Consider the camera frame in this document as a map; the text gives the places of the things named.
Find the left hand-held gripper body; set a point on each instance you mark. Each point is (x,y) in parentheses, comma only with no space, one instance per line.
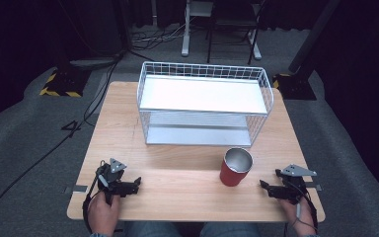
(111,176)

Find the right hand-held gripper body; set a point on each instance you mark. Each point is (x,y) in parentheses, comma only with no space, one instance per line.
(292,184)

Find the person's right hand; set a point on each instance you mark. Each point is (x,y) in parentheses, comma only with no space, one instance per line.
(296,217)

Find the person's left hand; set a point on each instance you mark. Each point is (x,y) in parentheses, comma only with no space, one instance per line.
(102,214)

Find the grey tape strip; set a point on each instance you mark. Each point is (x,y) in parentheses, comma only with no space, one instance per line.
(80,188)
(316,187)

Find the red metal cup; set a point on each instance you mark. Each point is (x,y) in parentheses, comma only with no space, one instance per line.
(233,171)

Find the person's left leg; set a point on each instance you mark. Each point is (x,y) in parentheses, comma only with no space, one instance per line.
(153,229)

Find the person's leg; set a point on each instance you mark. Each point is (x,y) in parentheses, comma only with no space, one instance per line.
(153,229)
(230,230)

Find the person's right leg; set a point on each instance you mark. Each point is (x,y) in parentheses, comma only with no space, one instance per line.
(230,230)

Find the black yellow striped stand base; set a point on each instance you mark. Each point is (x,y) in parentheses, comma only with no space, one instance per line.
(296,87)
(64,82)

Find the black slanted stand pole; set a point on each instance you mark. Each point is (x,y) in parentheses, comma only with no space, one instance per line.
(312,33)

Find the black metal chair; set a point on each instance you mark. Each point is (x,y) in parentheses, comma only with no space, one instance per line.
(233,23)

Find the white desk frame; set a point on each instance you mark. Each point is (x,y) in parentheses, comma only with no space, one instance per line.
(187,36)

